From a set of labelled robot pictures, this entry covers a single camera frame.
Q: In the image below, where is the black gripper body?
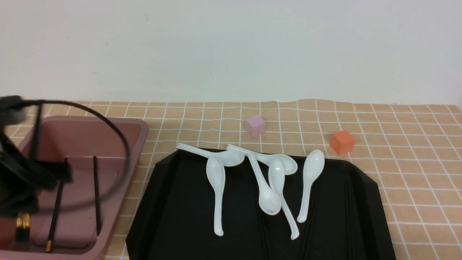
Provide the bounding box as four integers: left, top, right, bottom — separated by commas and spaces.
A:
1, 96, 73, 218

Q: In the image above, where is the black gold-capped chopstick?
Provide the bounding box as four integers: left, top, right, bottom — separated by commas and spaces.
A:
13, 213, 30, 251
93, 156, 102, 238
45, 181, 64, 254

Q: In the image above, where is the pink plastic bin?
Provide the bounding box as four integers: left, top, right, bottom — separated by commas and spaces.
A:
0, 116, 149, 260

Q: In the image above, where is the black plastic tray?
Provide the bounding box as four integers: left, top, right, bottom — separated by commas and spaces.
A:
126, 150, 396, 260

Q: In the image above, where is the white ceramic spoon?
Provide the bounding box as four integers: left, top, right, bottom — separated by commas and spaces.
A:
175, 143, 245, 167
226, 144, 298, 176
268, 159, 300, 240
297, 149, 325, 223
248, 152, 282, 216
206, 156, 226, 237

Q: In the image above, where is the pink cube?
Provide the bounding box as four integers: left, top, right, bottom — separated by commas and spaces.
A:
245, 115, 267, 138

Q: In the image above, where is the orange cube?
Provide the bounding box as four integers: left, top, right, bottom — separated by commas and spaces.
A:
330, 130, 356, 155

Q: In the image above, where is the checkered beige tablecloth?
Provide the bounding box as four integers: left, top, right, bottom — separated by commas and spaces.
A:
6, 99, 461, 260

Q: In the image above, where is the black cable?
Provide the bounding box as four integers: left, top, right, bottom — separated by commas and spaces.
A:
22, 100, 132, 212

